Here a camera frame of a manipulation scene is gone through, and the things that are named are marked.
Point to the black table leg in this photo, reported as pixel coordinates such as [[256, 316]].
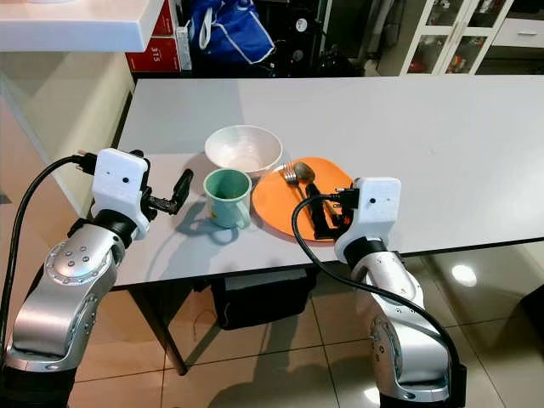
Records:
[[161, 336]]

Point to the white glass door cabinet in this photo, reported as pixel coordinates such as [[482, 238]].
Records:
[[459, 34]]

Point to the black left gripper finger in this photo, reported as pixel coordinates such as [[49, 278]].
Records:
[[184, 189]]

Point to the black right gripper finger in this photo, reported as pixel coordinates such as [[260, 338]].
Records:
[[316, 208]]

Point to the red box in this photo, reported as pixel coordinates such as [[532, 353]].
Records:
[[151, 58]]

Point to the white ceramic bowl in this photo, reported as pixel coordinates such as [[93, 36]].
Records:
[[242, 149]]

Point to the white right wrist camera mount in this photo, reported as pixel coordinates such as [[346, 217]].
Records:
[[376, 212]]

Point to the white kitchen counter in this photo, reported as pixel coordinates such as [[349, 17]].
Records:
[[68, 25]]

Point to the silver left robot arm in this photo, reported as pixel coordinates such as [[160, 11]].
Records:
[[64, 297]]

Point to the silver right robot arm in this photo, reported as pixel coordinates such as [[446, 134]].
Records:
[[412, 348]]

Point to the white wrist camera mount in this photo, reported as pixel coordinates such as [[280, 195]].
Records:
[[121, 187], [376, 212]]

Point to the metal spoon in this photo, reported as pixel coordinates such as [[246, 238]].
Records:
[[304, 171]]

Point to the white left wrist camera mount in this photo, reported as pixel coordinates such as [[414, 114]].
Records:
[[121, 187]]

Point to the white cardboard box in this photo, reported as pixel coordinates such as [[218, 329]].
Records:
[[183, 47]]

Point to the orange plate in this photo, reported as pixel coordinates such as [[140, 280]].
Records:
[[276, 204]]

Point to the black equipment case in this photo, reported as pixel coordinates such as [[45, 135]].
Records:
[[323, 38]]

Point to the metal fork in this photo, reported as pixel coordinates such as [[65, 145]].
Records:
[[289, 175]]

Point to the black bag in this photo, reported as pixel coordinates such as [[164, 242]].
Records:
[[263, 299]]

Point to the blue bag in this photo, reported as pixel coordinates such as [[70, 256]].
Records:
[[234, 32]]

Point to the green mug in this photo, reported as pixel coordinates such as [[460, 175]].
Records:
[[225, 204]]

